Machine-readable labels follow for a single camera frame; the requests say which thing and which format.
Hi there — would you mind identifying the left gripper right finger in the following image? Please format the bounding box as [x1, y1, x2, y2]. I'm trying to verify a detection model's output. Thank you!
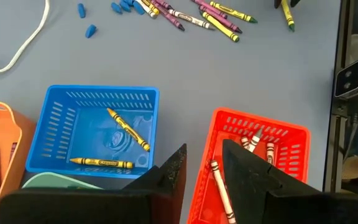
[223, 139, 358, 224]

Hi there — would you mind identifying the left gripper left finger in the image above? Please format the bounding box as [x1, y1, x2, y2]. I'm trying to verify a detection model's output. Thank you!
[0, 143, 188, 224]

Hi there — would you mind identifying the green crayon yellow wrapper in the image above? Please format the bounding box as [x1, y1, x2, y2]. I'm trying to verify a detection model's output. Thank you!
[280, 0, 296, 33]
[198, 11, 241, 44]
[209, 1, 259, 24]

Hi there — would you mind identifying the blue crayon piece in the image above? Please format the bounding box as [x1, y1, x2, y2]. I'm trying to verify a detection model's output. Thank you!
[119, 0, 132, 13]
[77, 2, 87, 19]
[132, 0, 146, 16]
[85, 24, 98, 39]
[110, 2, 124, 15]

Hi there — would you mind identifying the green plastic bin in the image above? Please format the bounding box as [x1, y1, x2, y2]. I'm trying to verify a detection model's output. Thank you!
[22, 172, 103, 190]

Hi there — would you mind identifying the blue slotted plastic basket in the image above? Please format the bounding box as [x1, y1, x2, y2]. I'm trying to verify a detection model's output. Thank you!
[25, 84, 160, 180]

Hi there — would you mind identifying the red slotted plastic basket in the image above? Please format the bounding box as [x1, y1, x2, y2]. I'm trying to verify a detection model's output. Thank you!
[186, 107, 311, 224]

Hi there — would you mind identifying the blue-grey table mat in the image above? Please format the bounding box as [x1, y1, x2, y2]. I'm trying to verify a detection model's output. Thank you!
[0, 0, 343, 224]

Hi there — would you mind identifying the orange plastic bin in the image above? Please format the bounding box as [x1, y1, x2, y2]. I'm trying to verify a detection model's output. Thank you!
[0, 99, 37, 224]

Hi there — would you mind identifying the black metal table frame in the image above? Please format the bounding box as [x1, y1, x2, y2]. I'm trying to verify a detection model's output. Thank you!
[323, 0, 351, 193]

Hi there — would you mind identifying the grey camera box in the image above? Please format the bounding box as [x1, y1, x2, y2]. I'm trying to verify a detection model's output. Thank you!
[333, 58, 358, 100]

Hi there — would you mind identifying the white lamp cord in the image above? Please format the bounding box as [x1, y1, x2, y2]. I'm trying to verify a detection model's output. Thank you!
[0, 0, 51, 74]

